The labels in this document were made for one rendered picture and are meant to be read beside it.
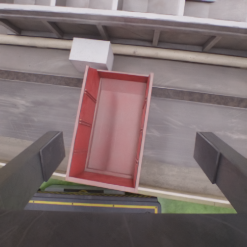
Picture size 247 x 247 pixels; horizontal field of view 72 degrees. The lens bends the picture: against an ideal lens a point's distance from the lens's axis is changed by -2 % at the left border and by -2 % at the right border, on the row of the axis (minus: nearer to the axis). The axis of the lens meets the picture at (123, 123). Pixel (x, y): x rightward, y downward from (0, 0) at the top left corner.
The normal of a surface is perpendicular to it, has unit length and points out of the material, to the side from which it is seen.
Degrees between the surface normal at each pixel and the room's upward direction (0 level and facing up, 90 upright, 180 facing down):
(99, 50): 0
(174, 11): 31
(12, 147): 1
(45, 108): 0
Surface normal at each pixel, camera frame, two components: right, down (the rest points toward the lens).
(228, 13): -0.58, -0.03
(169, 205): -0.07, -0.12
